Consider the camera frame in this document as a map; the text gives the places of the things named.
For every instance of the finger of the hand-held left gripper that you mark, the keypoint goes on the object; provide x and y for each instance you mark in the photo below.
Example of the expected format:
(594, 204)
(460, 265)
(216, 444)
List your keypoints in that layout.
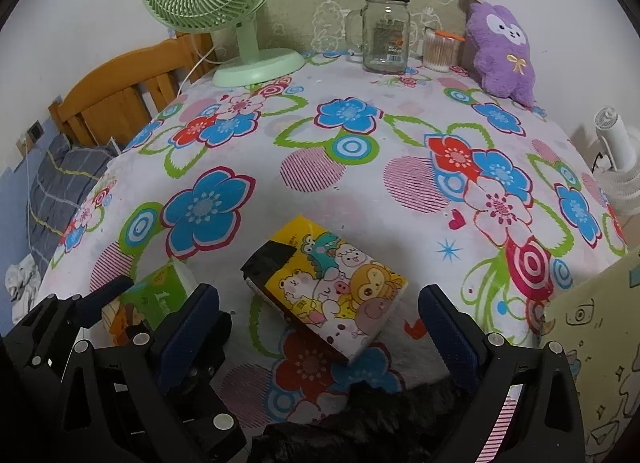
(220, 413)
(60, 323)

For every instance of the crumpled white grey clothes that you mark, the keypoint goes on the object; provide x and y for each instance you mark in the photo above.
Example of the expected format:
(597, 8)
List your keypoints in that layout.
(22, 280)

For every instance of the wall socket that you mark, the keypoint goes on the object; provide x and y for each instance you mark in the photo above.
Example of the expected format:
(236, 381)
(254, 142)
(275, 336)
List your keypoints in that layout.
(35, 130)

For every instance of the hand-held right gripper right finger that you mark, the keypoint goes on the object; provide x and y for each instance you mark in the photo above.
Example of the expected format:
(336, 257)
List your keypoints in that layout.
(450, 343)

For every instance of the white floor fan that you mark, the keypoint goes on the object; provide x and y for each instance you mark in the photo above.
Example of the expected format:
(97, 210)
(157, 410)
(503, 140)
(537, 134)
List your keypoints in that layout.
(617, 163)

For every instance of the floral tablecloth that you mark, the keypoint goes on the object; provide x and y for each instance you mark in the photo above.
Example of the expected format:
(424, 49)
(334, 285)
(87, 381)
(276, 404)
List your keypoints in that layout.
(380, 168)

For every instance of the yellow cartoon paper box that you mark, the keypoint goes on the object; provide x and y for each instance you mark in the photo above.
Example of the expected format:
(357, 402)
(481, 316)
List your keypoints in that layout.
(600, 343)

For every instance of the grey plaid pillow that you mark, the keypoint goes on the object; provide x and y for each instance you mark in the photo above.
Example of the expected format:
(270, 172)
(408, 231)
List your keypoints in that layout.
(65, 183)

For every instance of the purple plush bunny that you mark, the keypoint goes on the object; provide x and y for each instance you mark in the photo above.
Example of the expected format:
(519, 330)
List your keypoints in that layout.
(500, 58)

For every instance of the cotton swab container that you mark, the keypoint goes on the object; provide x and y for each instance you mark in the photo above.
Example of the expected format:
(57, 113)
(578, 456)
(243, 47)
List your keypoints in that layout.
(440, 53)

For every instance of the wooden bed headboard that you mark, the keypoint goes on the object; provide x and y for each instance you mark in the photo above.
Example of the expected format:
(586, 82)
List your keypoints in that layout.
(115, 93)

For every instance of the yellow cartoon tissue packet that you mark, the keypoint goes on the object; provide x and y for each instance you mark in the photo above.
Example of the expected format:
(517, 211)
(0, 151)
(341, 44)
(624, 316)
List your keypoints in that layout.
(330, 293)

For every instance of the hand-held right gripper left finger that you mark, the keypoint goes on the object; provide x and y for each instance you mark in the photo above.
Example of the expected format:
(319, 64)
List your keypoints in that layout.
(192, 338)

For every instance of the glass mug jar green lid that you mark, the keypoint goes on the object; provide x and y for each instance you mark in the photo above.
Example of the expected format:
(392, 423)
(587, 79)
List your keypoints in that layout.
(385, 38)

